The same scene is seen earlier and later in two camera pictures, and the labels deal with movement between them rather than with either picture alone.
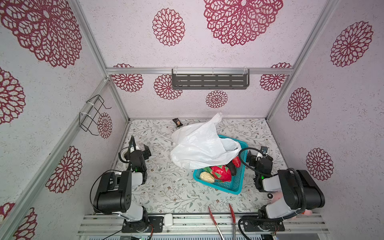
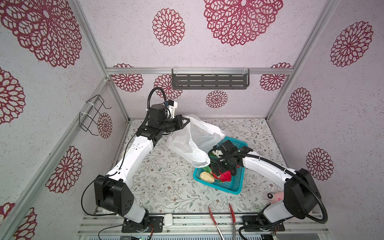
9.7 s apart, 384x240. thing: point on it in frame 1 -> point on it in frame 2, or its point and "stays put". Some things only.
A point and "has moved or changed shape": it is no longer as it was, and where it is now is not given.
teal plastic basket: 236,185 stays put
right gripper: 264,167 -> 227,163
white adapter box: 168,220 stays put
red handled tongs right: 234,220 stays put
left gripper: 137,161 -> 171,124
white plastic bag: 200,145 has moved or changed shape
